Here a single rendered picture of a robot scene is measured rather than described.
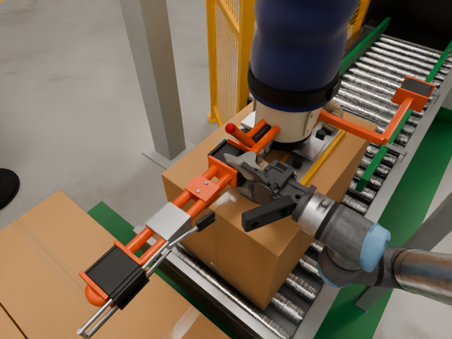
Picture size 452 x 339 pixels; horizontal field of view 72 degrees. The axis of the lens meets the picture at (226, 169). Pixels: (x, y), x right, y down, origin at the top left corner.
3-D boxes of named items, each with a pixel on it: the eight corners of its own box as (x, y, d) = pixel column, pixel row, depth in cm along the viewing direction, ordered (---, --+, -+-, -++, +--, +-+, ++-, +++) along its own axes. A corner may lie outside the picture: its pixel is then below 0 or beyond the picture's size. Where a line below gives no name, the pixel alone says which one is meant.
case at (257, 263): (266, 154, 150) (276, 81, 120) (344, 197, 133) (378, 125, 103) (177, 241, 119) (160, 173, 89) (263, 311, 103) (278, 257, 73)
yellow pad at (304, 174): (317, 121, 105) (321, 109, 101) (346, 133, 101) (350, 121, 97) (261, 184, 87) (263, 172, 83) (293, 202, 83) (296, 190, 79)
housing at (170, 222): (171, 211, 69) (168, 200, 66) (194, 228, 66) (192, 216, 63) (147, 234, 65) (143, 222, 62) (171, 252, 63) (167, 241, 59)
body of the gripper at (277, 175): (269, 177, 77) (313, 202, 72) (248, 200, 73) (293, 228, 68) (272, 156, 71) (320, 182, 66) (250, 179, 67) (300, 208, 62)
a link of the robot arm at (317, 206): (310, 245, 66) (320, 221, 59) (290, 232, 68) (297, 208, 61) (329, 216, 71) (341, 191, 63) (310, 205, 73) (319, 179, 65)
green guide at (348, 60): (372, 25, 240) (377, 13, 233) (386, 29, 236) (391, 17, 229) (252, 137, 157) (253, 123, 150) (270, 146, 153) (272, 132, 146)
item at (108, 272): (122, 251, 63) (116, 239, 59) (148, 273, 60) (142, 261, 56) (87, 284, 58) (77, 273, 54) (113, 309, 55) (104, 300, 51)
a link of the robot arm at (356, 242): (364, 283, 62) (384, 264, 54) (309, 247, 67) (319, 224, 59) (383, 248, 66) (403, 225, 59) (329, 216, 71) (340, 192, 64)
